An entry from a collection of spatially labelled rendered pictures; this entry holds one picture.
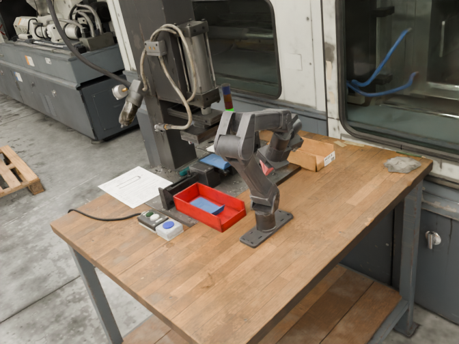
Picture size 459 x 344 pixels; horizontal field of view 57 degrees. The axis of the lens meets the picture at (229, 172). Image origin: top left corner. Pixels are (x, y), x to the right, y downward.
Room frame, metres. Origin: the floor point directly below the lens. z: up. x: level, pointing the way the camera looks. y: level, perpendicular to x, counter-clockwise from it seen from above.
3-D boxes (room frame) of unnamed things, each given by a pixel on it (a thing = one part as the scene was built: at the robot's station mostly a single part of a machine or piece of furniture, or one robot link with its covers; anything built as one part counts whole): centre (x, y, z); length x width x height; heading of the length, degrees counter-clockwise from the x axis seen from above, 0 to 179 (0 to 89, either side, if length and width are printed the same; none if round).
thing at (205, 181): (1.54, 0.05, 0.94); 0.20 x 0.10 x 0.07; 130
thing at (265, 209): (1.14, -0.09, 1.00); 0.09 x 0.06 x 0.06; 51
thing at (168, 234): (1.20, 0.24, 0.90); 0.07 x 0.07 x 0.06; 40
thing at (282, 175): (1.48, -0.17, 0.91); 0.17 x 0.16 x 0.02; 130
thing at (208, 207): (1.31, 0.11, 0.92); 0.15 x 0.07 x 0.03; 37
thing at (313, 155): (1.57, -0.30, 0.93); 0.25 x 0.13 x 0.08; 40
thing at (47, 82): (6.78, 2.60, 0.49); 5.51 x 1.02 x 0.97; 37
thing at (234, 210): (1.28, 0.09, 0.93); 0.25 x 0.12 x 0.06; 40
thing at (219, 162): (1.50, 0.03, 1.00); 0.15 x 0.07 x 0.03; 40
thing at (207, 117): (1.58, 0.10, 1.22); 0.26 x 0.18 x 0.30; 40
